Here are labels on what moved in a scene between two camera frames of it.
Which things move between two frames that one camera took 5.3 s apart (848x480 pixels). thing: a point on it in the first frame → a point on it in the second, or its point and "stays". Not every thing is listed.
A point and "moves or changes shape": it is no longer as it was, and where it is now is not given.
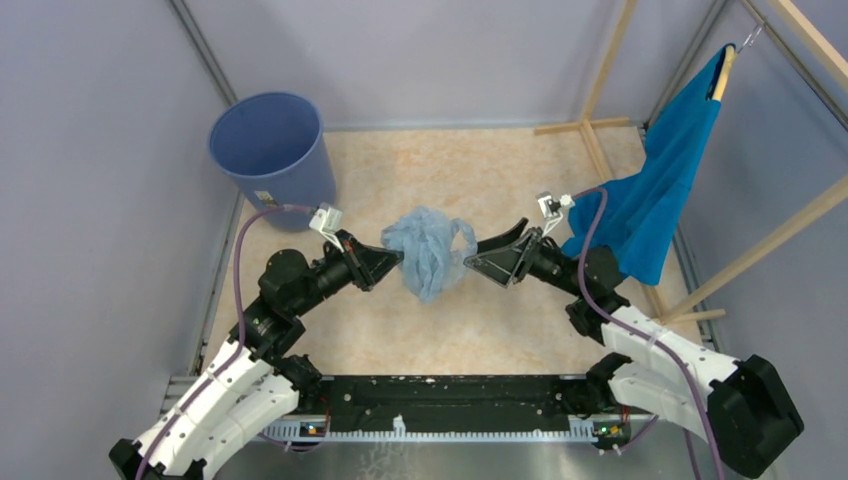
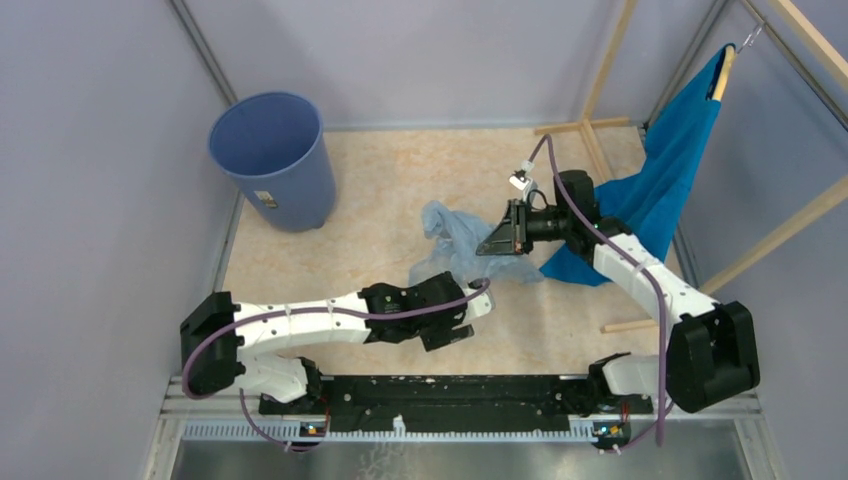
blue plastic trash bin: [274, 146] stays
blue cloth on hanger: [640, 211] stays
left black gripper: [360, 258] → [450, 331]
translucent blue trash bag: [425, 238] moves or changes shape
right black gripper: [504, 264] → [511, 236]
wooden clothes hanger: [729, 55] stays
